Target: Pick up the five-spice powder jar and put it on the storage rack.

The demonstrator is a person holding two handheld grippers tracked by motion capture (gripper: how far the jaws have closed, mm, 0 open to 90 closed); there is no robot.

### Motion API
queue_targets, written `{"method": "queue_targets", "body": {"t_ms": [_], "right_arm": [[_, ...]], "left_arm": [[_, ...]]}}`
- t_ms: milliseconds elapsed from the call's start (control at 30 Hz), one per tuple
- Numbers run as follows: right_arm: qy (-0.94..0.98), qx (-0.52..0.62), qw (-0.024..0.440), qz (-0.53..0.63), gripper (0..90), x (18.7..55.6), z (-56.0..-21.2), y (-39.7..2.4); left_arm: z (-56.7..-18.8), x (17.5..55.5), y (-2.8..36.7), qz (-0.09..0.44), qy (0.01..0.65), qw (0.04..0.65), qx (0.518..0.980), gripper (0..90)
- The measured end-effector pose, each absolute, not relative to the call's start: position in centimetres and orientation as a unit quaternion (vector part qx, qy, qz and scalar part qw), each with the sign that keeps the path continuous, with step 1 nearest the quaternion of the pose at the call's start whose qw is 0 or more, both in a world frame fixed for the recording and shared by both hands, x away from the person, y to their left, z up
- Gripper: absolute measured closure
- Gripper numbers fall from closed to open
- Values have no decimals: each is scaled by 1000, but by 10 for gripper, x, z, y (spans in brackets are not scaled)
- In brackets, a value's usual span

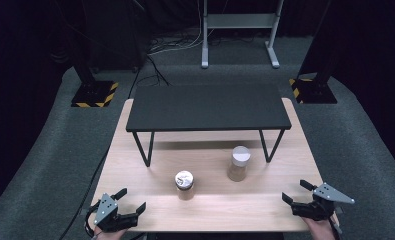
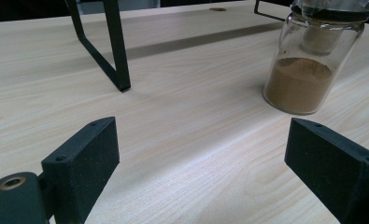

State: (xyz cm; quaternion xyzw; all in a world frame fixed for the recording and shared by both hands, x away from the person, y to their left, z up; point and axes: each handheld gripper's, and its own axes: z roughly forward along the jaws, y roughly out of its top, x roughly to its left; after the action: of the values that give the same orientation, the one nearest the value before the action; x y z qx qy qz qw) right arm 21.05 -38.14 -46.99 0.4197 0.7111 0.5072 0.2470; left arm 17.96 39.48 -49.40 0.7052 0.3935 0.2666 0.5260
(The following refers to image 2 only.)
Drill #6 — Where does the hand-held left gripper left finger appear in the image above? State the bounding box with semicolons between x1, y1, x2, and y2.
41;117;121;224

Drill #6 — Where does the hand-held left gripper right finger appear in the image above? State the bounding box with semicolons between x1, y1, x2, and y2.
284;117;369;224

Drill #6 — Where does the glass spice jar silver lid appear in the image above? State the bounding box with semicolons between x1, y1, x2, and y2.
262;0;369;116

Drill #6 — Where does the black metal shelf rack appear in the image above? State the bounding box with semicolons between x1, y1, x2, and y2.
64;0;288;93

